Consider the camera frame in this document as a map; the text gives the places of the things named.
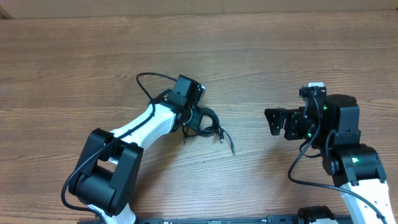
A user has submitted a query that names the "black USB cable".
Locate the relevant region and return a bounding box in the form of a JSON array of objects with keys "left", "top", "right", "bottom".
[{"left": 182, "top": 107, "right": 236, "bottom": 156}]

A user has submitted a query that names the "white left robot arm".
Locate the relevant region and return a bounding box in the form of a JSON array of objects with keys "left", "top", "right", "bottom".
[{"left": 61, "top": 75, "right": 205, "bottom": 223}]

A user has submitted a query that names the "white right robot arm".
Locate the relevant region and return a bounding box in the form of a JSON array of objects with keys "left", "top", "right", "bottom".
[{"left": 264, "top": 95, "right": 395, "bottom": 223}]

